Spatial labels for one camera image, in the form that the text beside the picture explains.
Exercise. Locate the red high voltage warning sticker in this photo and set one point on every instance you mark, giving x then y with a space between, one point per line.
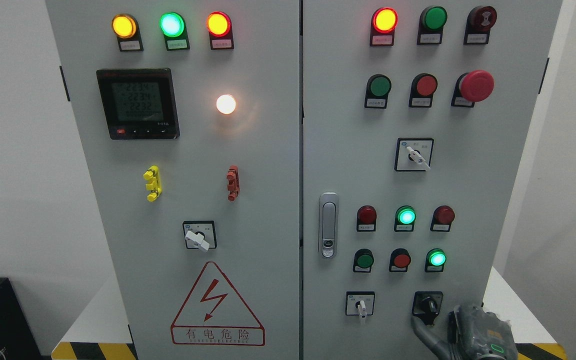
215 314

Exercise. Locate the green push button lower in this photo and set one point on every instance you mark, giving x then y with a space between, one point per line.
363 261

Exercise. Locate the red terminal connector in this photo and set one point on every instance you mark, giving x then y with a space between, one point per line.
233 183

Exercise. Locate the red push button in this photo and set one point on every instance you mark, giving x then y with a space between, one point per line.
400 260
422 90

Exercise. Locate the red indicator light top left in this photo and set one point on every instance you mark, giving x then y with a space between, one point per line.
220 30

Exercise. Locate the red emergency stop mushroom button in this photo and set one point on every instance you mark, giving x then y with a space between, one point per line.
472 87

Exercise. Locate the green illuminated button lower right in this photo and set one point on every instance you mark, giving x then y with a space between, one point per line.
435 260

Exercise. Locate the white lit indicator lamp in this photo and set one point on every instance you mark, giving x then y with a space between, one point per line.
226 104

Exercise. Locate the red push button lower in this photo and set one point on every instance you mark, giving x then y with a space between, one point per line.
400 260

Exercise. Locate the lit green indicator lamp middle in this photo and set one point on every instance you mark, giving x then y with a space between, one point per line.
405 218

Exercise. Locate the black digital power meter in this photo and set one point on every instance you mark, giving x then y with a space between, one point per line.
139 103

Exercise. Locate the red push button upper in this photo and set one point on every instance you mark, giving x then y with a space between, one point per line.
422 90

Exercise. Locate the red indicator lamp right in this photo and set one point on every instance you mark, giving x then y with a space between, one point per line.
442 219

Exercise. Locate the white selector switch left door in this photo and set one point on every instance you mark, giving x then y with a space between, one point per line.
200 234

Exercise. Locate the silver door handle lock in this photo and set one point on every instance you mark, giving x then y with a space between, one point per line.
328 224

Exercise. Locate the dark red indicator lamp left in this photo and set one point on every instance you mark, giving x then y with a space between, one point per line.
366 219

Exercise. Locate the white selector switch upper right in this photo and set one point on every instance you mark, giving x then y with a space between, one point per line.
413 154

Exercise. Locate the green indicator light top left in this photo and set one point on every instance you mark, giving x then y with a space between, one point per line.
174 30

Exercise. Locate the white selector switch lower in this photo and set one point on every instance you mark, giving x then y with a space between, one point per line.
360 304

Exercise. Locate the dark red buzzer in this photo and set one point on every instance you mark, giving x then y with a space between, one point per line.
480 21

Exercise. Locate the lit red indicator right door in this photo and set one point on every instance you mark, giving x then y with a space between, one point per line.
383 24

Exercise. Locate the green push button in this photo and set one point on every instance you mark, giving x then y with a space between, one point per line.
377 91
363 261

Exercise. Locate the yellow terminal connector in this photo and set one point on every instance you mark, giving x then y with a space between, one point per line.
153 183

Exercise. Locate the white selector switch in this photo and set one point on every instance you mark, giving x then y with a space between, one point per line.
360 304
413 154

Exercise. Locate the yellow indicator light top left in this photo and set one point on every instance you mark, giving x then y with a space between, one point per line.
127 32

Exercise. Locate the green push button upper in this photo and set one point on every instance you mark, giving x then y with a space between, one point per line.
377 91

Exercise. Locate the green indicator top right door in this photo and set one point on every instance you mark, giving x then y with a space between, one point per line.
431 24

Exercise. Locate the grey electrical cabinet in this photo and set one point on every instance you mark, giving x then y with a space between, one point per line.
299 71

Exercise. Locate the black rotary knob switch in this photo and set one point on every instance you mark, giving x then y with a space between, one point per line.
427 306

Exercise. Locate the white platform with hazard stripes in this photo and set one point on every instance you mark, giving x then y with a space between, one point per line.
101 332

